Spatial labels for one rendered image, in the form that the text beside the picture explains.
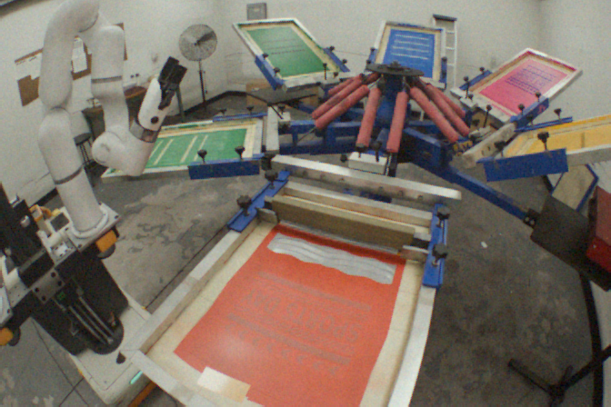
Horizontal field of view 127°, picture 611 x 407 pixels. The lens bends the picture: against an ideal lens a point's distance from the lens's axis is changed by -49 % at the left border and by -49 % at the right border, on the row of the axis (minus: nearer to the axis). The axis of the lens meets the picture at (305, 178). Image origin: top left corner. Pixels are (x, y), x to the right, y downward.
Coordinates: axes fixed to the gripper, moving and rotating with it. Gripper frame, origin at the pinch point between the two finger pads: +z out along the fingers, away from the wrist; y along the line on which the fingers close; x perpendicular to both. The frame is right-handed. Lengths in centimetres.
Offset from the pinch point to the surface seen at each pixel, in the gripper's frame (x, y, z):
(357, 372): 32, -62, -30
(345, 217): 46, -29, -12
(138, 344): 1, -35, -53
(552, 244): 95, -83, 19
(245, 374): 18, -50, -43
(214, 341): 17, -39, -45
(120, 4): -28, 400, 8
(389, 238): 53, -41, -10
